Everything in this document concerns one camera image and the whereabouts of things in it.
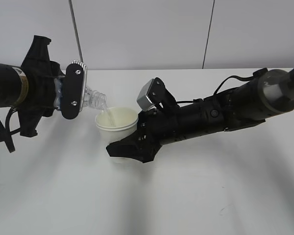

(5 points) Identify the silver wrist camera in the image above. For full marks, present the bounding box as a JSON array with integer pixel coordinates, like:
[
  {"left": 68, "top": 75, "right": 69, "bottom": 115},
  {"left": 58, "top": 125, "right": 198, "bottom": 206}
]
[
  {"left": 60, "top": 60, "right": 87, "bottom": 119},
  {"left": 136, "top": 77, "right": 178, "bottom": 112}
]

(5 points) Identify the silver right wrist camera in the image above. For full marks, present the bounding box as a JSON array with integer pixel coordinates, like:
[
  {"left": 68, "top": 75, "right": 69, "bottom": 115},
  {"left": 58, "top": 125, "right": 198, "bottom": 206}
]
[{"left": 136, "top": 77, "right": 178, "bottom": 112}]

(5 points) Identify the white paper cup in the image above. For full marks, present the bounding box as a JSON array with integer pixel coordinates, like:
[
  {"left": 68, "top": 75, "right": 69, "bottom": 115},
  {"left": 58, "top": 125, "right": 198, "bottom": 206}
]
[{"left": 95, "top": 106, "right": 139, "bottom": 164}]

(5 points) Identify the clear water bottle green label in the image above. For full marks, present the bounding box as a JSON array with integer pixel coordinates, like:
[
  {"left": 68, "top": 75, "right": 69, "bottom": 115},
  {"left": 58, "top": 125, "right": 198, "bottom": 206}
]
[{"left": 53, "top": 76, "right": 107, "bottom": 112}]

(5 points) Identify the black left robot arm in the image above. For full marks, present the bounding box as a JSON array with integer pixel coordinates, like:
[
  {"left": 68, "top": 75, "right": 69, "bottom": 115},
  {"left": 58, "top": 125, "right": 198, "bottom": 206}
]
[{"left": 0, "top": 35, "right": 63, "bottom": 138}]

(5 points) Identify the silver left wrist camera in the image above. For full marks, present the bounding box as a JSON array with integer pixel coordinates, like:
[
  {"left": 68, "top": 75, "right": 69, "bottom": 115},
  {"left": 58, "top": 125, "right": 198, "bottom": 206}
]
[{"left": 60, "top": 60, "right": 87, "bottom": 119}]

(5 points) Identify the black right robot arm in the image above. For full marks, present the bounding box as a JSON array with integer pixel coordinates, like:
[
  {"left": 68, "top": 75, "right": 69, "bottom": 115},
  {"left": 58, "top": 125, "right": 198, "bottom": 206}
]
[{"left": 106, "top": 68, "right": 294, "bottom": 163}]

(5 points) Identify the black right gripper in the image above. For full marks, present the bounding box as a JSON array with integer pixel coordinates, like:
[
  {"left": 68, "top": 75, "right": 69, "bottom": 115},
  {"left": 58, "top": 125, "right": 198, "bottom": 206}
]
[{"left": 106, "top": 101, "right": 208, "bottom": 163}]

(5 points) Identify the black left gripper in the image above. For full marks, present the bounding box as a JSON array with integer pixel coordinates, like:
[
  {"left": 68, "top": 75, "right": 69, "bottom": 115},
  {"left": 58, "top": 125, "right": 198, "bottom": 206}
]
[{"left": 18, "top": 35, "right": 64, "bottom": 137}]

